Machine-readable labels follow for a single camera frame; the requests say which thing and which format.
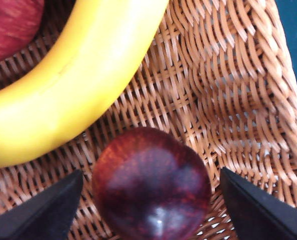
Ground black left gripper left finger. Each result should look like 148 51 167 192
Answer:
0 169 84 240

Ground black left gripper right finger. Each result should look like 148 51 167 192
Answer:
219 167 297 240

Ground dark red plum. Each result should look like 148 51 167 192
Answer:
91 126 212 240

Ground brown wicker basket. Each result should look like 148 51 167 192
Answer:
0 0 297 240

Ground yellow banana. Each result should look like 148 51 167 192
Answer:
0 0 170 169

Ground red apple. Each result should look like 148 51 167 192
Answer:
0 0 45 64

